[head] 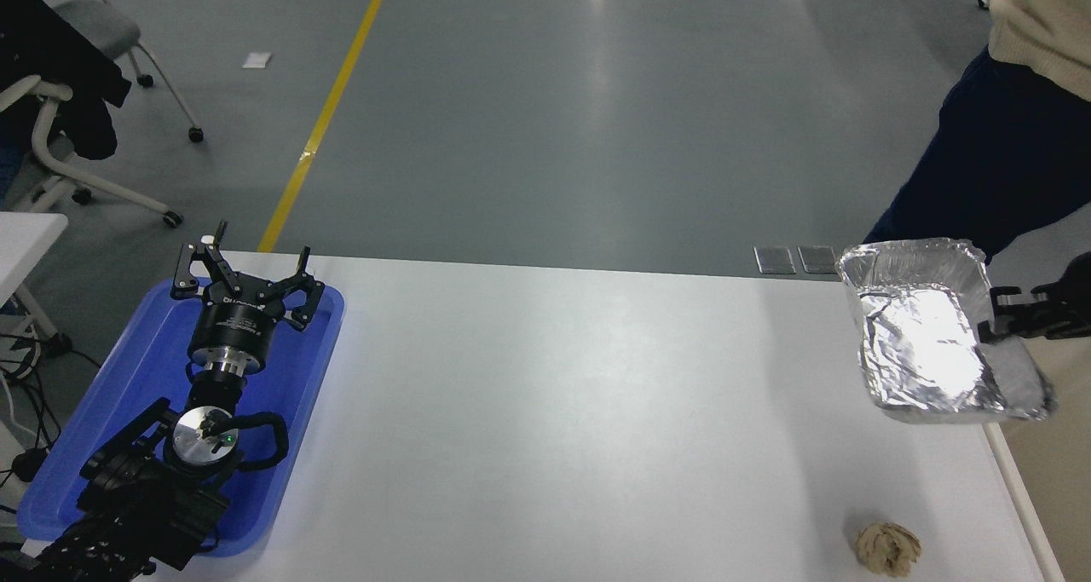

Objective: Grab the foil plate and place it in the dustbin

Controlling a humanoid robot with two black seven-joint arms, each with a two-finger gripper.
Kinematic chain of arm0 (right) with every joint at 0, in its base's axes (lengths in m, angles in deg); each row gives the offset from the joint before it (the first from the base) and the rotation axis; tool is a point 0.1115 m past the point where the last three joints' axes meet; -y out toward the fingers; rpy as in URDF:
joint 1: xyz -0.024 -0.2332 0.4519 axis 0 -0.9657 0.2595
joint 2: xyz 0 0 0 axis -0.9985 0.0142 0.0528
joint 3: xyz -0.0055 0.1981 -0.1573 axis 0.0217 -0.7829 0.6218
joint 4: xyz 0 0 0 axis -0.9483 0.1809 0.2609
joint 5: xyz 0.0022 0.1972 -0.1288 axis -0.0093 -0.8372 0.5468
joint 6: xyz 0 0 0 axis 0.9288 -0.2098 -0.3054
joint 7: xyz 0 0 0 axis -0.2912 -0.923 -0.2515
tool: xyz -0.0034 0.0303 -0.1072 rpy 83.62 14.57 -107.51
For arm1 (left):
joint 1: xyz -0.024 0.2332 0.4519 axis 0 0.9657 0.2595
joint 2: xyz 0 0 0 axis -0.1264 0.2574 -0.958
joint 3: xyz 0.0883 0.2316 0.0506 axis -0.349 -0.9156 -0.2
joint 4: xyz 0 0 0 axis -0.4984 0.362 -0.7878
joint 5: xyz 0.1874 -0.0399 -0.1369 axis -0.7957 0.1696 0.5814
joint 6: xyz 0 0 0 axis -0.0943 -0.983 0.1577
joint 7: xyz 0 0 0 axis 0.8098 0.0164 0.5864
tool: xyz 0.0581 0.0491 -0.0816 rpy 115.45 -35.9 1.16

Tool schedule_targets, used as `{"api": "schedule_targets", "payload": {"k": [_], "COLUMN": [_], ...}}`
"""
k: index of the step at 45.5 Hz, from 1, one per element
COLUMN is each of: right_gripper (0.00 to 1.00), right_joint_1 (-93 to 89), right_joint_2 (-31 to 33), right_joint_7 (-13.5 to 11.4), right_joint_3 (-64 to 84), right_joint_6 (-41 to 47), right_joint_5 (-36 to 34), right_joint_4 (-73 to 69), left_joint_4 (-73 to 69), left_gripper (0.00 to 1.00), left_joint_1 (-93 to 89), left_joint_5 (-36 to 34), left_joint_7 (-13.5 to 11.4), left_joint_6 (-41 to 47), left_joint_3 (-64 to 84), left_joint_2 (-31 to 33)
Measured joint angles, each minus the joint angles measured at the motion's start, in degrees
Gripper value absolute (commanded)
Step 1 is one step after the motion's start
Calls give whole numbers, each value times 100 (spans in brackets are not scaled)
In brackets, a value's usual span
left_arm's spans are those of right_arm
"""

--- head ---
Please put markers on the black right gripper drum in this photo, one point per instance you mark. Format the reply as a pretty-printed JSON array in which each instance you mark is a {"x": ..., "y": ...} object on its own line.
[{"x": 1081, "y": 296}]

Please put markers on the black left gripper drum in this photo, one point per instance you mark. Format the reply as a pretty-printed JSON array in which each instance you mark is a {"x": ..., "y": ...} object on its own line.
[{"x": 234, "y": 328}]

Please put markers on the silver foil plate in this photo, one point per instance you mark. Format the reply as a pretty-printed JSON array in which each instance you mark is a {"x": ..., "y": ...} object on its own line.
[{"x": 925, "y": 343}]

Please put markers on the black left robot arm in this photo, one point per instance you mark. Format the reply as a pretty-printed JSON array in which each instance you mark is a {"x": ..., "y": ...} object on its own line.
[{"x": 128, "y": 505}]

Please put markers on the silver floor outlet plate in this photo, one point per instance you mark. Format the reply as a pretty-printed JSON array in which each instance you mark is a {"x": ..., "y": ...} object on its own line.
[
  {"x": 775, "y": 260},
  {"x": 819, "y": 260}
]

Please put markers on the blue plastic tray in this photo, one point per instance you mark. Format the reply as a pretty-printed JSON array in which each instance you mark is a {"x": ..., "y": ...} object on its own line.
[{"x": 290, "y": 377}]

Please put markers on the large pale bin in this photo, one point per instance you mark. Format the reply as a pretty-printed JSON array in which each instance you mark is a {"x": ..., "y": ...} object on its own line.
[{"x": 1057, "y": 497}]

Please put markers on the white side table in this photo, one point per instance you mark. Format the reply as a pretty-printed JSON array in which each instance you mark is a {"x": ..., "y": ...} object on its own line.
[{"x": 25, "y": 237}]

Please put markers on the crumpled tan paper ball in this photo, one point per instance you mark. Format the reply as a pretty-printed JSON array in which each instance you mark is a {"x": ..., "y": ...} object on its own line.
[{"x": 888, "y": 550}]

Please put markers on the grey office chair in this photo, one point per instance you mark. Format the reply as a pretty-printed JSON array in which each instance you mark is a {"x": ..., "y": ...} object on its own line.
[{"x": 102, "y": 24}]

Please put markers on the white frame office chair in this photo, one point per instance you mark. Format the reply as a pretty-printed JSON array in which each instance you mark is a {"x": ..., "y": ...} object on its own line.
[{"x": 47, "y": 152}]

